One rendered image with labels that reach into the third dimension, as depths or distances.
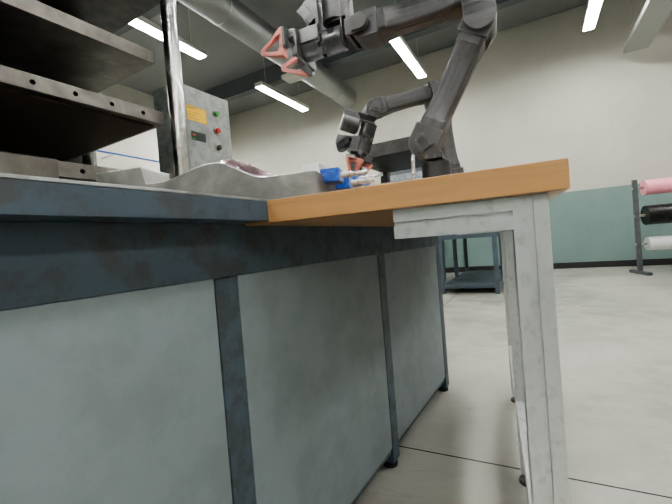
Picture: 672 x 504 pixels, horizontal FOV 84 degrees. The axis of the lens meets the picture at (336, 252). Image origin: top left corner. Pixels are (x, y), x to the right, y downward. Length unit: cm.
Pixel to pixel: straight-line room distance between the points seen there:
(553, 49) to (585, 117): 130
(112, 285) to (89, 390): 12
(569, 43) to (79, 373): 802
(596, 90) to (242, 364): 756
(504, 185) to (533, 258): 11
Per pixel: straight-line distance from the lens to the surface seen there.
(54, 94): 153
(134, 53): 178
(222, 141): 197
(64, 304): 52
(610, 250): 760
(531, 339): 60
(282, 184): 74
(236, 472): 73
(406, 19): 97
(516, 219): 58
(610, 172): 764
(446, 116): 87
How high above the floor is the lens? 71
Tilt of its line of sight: 1 degrees down
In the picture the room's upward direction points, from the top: 5 degrees counter-clockwise
